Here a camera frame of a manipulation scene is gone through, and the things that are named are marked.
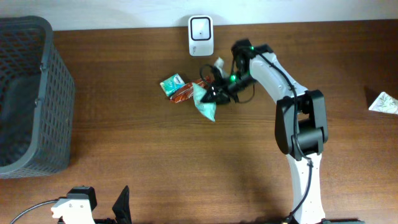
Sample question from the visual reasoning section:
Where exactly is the orange brown snack wrapper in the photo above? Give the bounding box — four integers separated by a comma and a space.
169, 76, 211, 103

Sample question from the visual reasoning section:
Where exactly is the teal plastic pouch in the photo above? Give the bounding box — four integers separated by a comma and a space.
193, 83, 216, 122

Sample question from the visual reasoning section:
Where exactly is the green tissue pack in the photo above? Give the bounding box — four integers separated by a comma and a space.
160, 73, 185, 96

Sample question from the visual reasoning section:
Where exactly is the white barcode scanner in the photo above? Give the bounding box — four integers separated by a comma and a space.
188, 15, 214, 57

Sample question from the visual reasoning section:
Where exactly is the white bamboo print tube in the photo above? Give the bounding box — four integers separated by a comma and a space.
368, 91, 398, 114

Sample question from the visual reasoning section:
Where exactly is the dark grey plastic basket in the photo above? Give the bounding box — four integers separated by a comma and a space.
1, 16, 75, 179

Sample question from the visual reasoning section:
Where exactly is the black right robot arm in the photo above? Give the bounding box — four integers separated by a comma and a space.
200, 39, 329, 223

